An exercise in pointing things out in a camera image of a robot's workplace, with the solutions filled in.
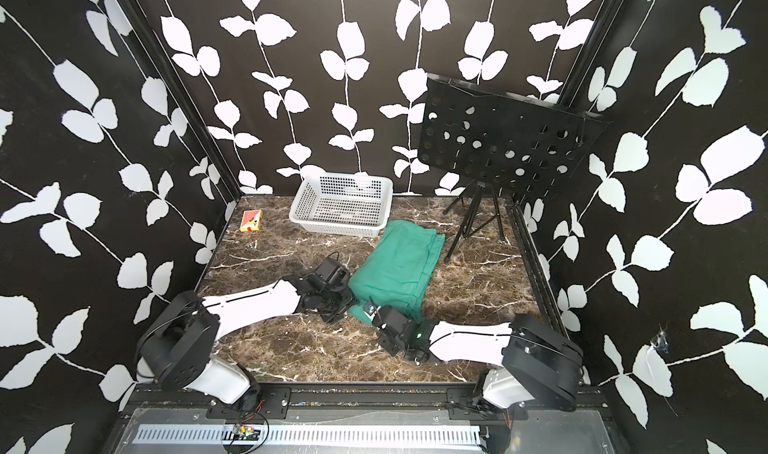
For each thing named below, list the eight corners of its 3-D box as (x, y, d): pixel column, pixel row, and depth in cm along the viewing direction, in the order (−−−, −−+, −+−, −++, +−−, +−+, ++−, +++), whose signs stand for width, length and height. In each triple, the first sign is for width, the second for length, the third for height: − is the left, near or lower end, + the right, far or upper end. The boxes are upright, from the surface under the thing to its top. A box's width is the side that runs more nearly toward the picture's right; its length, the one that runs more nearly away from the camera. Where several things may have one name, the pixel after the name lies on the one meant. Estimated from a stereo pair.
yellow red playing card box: (241, 232, 111) (239, 229, 110) (245, 214, 117) (243, 210, 116) (259, 230, 112) (257, 227, 111) (263, 212, 118) (261, 209, 116)
